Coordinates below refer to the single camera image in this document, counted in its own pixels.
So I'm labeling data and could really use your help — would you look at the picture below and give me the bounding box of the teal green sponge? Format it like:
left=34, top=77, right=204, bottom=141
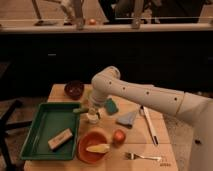
left=104, top=98, right=118, bottom=115

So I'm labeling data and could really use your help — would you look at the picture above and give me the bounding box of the black office chair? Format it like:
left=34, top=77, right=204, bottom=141
left=0, top=60, right=33, bottom=171

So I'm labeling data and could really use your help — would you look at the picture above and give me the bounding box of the grey blue cloth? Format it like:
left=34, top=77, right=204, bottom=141
left=116, top=110, right=139, bottom=128

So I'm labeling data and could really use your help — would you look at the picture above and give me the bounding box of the green plastic tray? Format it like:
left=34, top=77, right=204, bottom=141
left=20, top=102, right=80, bottom=160

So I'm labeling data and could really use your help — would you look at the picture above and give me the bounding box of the beige rectangular block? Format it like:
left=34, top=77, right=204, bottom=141
left=48, top=129, right=73, bottom=150

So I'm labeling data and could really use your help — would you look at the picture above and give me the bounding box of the orange bowl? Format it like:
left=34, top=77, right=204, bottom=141
left=77, top=130, right=109, bottom=165

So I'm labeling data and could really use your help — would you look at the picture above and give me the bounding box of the white handled utensil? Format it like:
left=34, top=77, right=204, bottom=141
left=140, top=106, right=159, bottom=146

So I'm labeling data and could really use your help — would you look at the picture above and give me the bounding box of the white paper cup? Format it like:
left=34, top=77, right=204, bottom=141
left=87, top=114, right=100, bottom=124

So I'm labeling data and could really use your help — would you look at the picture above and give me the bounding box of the red tomato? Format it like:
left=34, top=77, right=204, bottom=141
left=113, top=130, right=126, bottom=144

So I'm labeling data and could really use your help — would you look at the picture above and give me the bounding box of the silver fork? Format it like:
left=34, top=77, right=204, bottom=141
left=124, top=152, right=162, bottom=162

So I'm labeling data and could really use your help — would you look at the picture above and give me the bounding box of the yellow corn cob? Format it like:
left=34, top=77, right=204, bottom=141
left=86, top=144, right=110, bottom=154

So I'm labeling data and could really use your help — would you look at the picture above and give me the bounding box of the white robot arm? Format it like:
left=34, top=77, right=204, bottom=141
left=89, top=66, right=213, bottom=171

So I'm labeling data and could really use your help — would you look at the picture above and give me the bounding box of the dark red bowl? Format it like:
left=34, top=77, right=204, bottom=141
left=64, top=80, right=84, bottom=100

